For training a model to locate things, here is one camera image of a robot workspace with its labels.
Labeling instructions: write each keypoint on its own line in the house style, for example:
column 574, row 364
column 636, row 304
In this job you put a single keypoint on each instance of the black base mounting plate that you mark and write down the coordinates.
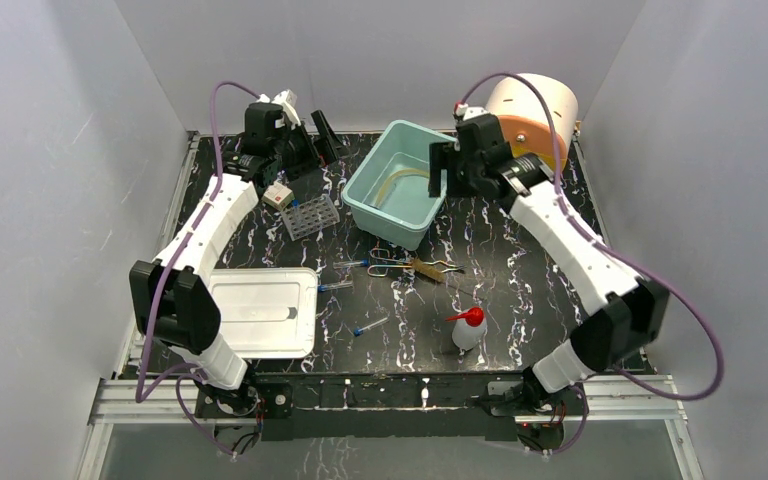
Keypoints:
column 384, row 404

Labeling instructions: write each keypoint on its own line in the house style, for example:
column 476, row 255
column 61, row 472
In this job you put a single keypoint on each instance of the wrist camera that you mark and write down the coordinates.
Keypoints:
column 464, row 112
column 286, row 99

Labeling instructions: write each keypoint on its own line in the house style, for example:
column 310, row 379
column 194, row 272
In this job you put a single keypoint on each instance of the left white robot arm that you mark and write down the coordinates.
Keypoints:
column 175, row 311

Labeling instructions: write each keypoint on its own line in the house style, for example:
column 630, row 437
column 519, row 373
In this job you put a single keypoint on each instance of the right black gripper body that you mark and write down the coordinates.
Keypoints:
column 465, row 173

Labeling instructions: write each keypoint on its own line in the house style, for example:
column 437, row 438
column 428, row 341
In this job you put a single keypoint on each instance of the blue-cap test tube middle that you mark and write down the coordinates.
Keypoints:
column 335, row 286

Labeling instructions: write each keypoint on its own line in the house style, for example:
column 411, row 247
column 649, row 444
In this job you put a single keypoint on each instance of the small white red box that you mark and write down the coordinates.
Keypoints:
column 278, row 196

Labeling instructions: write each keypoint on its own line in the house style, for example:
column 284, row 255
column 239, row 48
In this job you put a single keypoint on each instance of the light teal plastic bin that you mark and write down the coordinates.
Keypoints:
column 407, row 211

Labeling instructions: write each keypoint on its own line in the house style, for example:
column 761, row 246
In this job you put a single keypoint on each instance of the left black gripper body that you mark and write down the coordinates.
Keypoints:
column 305, row 151

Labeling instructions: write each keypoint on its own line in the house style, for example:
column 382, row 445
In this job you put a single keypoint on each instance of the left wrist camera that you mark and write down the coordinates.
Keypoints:
column 286, row 99

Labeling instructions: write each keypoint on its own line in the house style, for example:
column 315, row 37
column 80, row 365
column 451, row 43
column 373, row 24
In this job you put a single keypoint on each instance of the round orange yellow drawer cabinet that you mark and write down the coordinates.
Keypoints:
column 540, row 121

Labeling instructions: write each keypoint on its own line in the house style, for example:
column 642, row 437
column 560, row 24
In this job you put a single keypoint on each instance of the white bin lid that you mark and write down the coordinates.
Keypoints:
column 267, row 313

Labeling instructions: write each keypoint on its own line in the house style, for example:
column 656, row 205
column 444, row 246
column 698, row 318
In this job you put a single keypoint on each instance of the tan rubber tubing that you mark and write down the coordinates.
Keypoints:
column 392, row 179

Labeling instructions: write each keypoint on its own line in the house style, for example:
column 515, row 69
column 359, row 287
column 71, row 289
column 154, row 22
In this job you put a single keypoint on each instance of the blue-cap test tube lower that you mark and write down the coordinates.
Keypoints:
column 363, row 329

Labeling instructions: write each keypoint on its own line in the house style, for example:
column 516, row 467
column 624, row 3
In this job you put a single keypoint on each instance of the clear test tube rack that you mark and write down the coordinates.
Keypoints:
column 313, row 216

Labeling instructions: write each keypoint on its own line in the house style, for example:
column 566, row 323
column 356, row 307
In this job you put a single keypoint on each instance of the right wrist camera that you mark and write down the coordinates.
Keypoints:
column 464, row 112

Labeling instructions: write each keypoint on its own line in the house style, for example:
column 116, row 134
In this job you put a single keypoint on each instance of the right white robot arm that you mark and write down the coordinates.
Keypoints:
column 624, row 309

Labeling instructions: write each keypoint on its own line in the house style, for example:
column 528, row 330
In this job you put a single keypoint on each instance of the brown test tube brush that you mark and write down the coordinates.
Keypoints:
column 435, row 271

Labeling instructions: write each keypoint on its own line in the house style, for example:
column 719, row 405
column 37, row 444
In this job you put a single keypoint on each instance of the red-cap wash bottle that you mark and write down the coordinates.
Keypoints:
column 468, row 328

